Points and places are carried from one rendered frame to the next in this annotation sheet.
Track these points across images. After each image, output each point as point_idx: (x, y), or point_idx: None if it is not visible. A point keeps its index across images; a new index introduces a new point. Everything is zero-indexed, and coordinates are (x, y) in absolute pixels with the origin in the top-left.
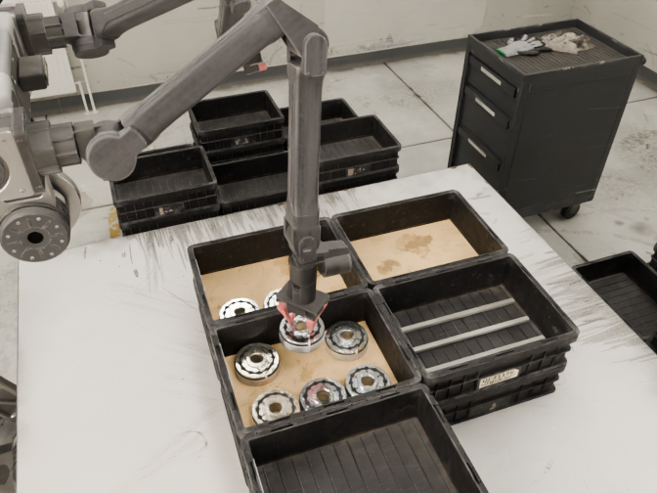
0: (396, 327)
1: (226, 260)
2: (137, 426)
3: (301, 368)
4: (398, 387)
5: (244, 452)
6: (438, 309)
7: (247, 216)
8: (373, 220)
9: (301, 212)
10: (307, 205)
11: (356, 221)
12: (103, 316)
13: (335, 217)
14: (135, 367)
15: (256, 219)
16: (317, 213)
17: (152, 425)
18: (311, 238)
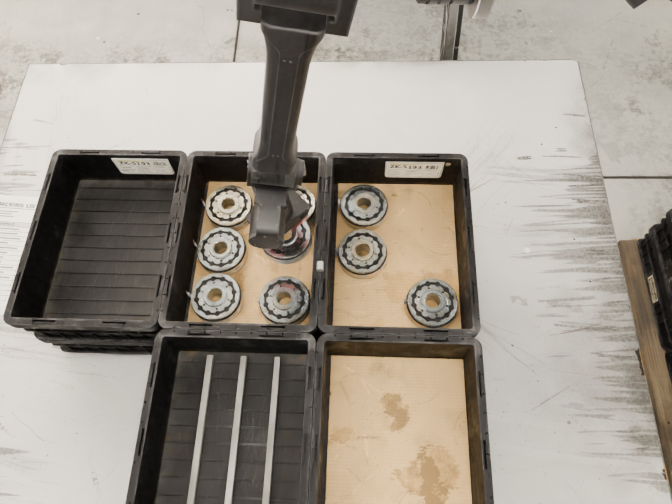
0: (239, 333)
1: (457, 209)
2: (316, 137)
3: None
4: (162, 298)
5: (171, 151)
6: (293, 439)
7: (614, 300)
8: (473, 415)
9: (256, 136)
10: (257, 139)
11: (472, 383)
12: (463, 123)
13: (473, 344)
14: (384, 143)
15: (604, 310)
16: (253, 157)
17: (312, 147)
18: (248, 163)
